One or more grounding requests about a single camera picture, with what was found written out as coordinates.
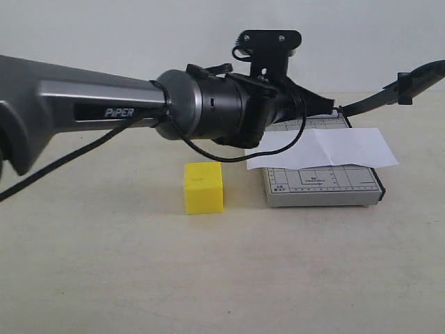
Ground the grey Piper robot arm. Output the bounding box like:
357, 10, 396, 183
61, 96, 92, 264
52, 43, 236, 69
1, 56, 307, 175

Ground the grey paper cutter base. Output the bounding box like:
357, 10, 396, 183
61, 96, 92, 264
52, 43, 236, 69
259, 109, 387, 209

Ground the white paper sheet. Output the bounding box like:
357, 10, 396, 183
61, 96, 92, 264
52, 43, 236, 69
246, 128, 398, 170

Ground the black camera cable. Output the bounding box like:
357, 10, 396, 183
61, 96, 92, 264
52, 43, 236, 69
0, 90, 309, 202

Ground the black cutter blade arm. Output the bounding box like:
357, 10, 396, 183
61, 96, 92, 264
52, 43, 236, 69
339, 60, 444, 117

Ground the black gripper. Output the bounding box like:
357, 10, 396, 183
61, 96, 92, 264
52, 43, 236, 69
217, 77, 334, 149

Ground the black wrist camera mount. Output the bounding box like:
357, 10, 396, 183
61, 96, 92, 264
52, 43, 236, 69
232, 29, 302, 81

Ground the yellow cube block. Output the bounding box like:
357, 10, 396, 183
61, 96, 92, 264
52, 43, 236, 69
184, 161, 224, 214

